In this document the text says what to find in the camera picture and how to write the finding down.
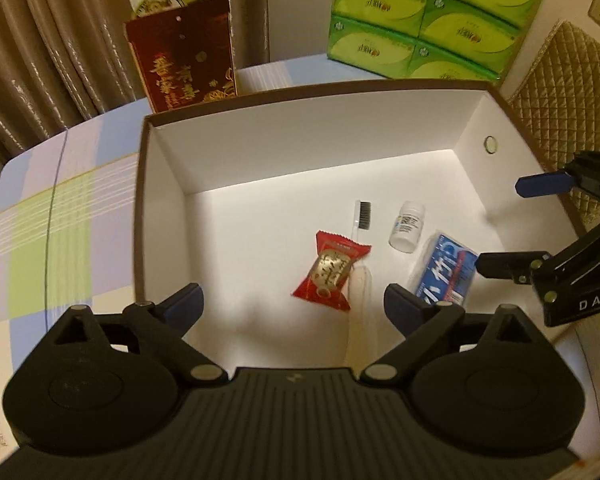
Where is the red snack packet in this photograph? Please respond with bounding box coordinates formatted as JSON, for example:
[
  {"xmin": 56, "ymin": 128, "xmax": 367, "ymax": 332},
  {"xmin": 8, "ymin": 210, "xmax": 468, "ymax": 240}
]
[{"xmin": 291, "ymin": 231, "xmax": 372, "ymax": 312}]

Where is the quilted gold chair cushion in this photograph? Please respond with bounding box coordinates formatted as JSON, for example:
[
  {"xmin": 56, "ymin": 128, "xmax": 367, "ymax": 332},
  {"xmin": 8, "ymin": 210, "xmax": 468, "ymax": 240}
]
[{"xmin": 507, "ymin": 19, "xmax": 600, "ymax": 226}]

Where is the white pill bottle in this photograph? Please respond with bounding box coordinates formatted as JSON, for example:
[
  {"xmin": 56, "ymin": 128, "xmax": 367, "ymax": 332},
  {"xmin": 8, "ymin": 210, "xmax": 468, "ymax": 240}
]
[{"xmin": 389, "ymin": 202, "xmax": 425, "ymax": 254}]

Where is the toothbrush with black bristles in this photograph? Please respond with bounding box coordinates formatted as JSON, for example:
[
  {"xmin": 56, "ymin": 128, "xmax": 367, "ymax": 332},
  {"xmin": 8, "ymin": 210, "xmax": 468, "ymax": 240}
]
[{"xmin": 352, "ymin": 200, "xmax": 372, "ymax": 247}]

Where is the checked tablecloth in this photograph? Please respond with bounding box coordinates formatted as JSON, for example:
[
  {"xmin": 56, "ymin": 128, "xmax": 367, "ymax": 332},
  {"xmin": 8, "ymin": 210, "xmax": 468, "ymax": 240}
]
[{"xmin": 0, "ymin": 52, "xmax": 397, "ymax": 461}]

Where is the brown curtain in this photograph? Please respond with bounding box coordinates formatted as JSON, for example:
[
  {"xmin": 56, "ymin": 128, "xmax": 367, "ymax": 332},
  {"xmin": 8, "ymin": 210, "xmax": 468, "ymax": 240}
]
[{"xmin": 0, "ymin": 0, "xmax": 268, "ymax": 162}]

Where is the blue toothpaste box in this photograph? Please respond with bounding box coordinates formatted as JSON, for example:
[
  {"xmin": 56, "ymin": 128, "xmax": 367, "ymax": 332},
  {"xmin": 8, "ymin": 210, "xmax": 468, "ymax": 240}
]
[{"xmin": 407, "ymin": 231, "xmax": 478, "ymax": 306}]

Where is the green tissue pack stack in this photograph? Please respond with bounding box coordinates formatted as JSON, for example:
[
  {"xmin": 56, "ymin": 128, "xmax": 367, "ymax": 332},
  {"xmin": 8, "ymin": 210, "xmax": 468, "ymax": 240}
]
[{"xmin": 327, "ymin": 0, "xmax": 535, "ymax": 82}]

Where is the brown cardboard box white inside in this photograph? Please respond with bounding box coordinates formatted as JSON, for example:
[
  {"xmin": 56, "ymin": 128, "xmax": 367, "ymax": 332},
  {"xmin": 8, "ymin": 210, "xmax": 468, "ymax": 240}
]
[{"xmin": 134, "ymin": 80, "xmax": 584, "ymax": 370}]

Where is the red gift bag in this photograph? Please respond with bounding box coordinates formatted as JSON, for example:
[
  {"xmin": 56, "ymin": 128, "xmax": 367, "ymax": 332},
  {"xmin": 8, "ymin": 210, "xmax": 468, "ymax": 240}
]
[{"xmin": 125, "ymin": 0, "xmax": 237, "ymax": 113}]

